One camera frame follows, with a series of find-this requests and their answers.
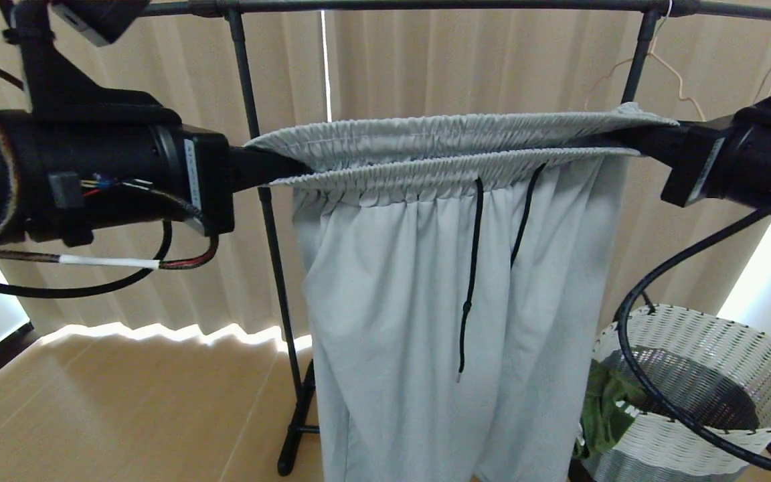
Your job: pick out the beige curtain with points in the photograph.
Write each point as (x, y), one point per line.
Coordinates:
(425, 67)

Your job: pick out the black clothes rack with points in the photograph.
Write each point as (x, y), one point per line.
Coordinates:
(641, 53)

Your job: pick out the pale grey shorts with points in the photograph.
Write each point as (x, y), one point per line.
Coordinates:
(392, 301)

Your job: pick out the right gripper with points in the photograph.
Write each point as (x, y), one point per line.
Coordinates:
(760, 161)

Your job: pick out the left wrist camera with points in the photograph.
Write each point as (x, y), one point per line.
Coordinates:
(101, 17)

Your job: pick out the white laundry basket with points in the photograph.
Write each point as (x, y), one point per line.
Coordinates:
(693, 328)

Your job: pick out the green garment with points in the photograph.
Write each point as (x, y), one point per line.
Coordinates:
(603, 408)

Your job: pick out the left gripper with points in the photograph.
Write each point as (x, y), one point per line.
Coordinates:
(118, 174)

